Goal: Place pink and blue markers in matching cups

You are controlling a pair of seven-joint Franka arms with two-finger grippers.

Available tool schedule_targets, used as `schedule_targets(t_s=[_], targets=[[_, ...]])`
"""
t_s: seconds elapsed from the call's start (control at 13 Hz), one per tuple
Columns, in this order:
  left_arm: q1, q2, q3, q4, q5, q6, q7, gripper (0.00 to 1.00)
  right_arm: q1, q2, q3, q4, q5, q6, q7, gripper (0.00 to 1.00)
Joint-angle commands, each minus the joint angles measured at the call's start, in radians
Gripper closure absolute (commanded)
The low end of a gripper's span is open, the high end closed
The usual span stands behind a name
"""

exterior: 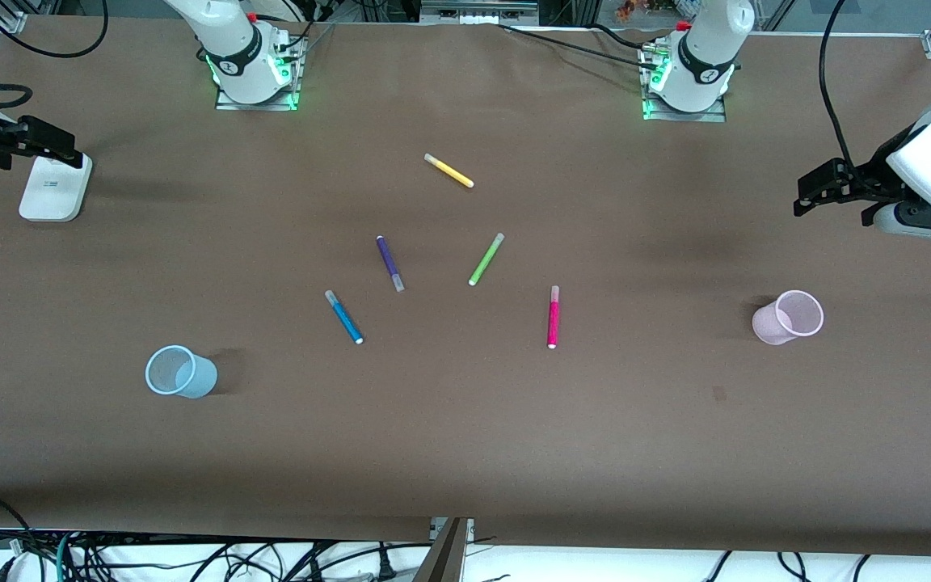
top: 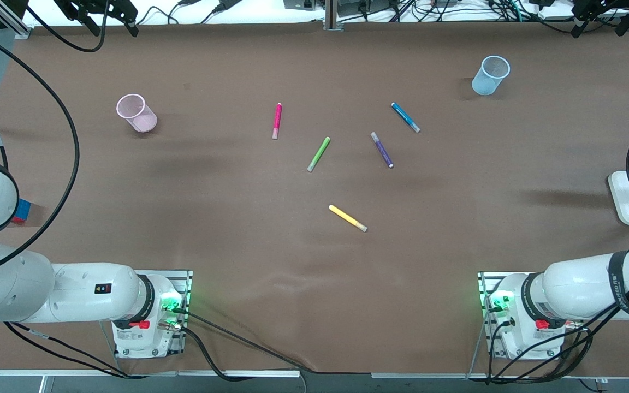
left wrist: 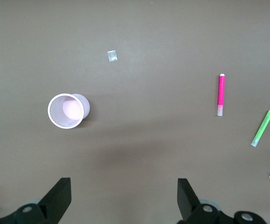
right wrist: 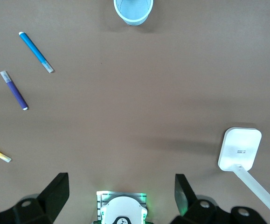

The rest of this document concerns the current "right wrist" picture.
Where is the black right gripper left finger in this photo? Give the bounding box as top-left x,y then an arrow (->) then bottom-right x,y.
0,172 -> 69,224

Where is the white desk lamp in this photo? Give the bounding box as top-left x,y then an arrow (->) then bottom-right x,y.
218,127 -> 270,222

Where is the blue marker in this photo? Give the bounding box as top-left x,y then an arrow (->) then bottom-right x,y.
18,31 -> 54,74

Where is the light blue plastic cup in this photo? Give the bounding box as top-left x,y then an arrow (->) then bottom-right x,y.
113,0 -> 154,27

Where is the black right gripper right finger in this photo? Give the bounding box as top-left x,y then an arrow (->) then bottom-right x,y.
171,174 -> 265,224

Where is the purple marker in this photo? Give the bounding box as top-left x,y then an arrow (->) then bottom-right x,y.
0,70 -> 29,111

